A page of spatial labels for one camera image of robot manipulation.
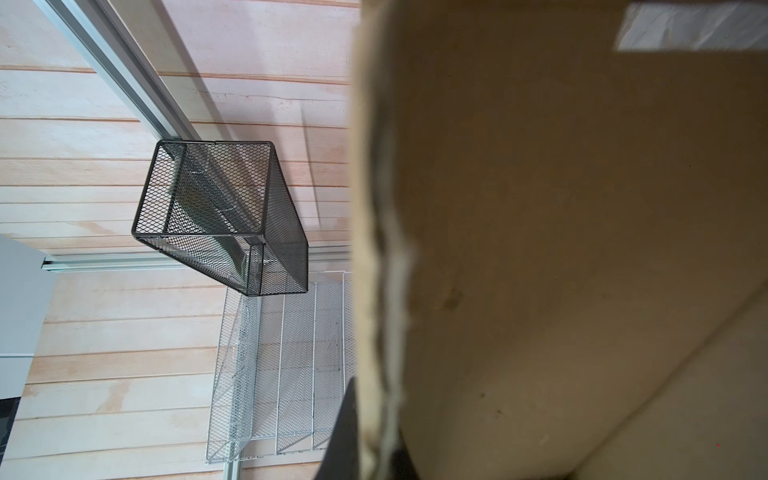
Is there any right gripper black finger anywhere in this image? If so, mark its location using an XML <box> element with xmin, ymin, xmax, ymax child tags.
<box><xmin>315</xmin><ymin>377</ymin><xmax>360</xmax><ymax>480</ymax></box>

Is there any brown cardboard box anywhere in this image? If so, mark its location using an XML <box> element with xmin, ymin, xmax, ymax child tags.
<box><xmin>348</xmin><ymin>1</ymin><xmax>767</xmax><ymax>479</ymax></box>

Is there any white wire mesh shelf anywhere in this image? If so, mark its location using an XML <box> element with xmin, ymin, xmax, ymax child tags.
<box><xmin>205</xmin><ymin>271</ymin><xmax>356</xmax><ymax>464</ymax></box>

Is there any black wire mesh basket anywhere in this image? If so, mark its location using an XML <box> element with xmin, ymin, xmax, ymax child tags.
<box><xmin>131</xmin><ymin>140</ymin><xmax>309</xmax><ymax>297</ymax></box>

